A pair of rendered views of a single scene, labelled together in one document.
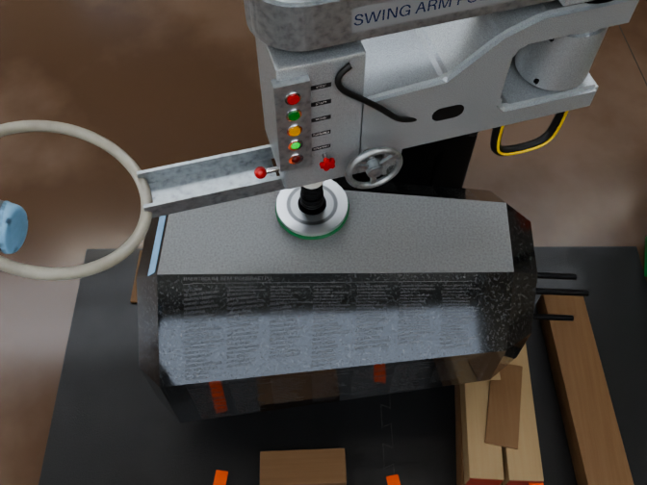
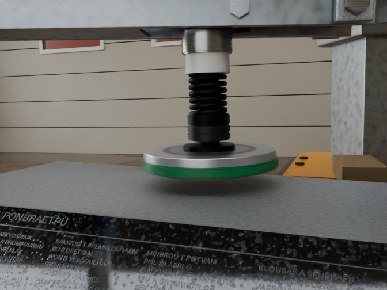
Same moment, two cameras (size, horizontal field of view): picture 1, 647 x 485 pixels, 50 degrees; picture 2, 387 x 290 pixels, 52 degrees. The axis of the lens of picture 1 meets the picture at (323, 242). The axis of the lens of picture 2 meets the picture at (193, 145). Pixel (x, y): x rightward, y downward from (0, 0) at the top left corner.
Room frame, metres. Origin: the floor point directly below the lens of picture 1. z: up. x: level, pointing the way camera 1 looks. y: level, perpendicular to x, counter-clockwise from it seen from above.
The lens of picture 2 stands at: (0.57, -0.18, 1.00)
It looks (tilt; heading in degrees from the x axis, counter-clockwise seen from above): 7 degrees down; 22
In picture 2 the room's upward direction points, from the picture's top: 2 degrees counter-clockwise
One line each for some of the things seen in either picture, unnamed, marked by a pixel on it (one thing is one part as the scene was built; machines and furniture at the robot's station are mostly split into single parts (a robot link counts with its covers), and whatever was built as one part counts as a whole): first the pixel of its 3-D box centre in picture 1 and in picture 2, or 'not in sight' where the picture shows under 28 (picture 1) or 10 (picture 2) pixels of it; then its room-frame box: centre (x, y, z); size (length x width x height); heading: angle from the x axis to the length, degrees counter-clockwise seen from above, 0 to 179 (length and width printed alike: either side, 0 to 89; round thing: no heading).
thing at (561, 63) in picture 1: (560, 38); not in sight; (1.36, -0.60, 1.38); 0.19 x 0.19 x 0.20
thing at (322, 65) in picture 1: (341, 92); not in sight; (1.20, -0.04, 1.36); 0.36 x 0.22 x 0.45; 106
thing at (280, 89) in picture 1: (293, 125); not in sight; (1.05, 0.07, 1.41); 0.08 x 0.03 x 0.28; 106
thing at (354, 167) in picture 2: not in sight; (357, 170); (1.65, -0.20, 0.81); 0.20 x 0.10 x 0.05; 8
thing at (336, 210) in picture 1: (312, 204); (209, 152); (1.18, 0.03, 0.91); 0.21 x 0.21 x 0.01
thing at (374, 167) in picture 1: (369, 157); not in sight; (1.09, -0.12, 1.23); 0.15 x 0.10 x 0.15; 106
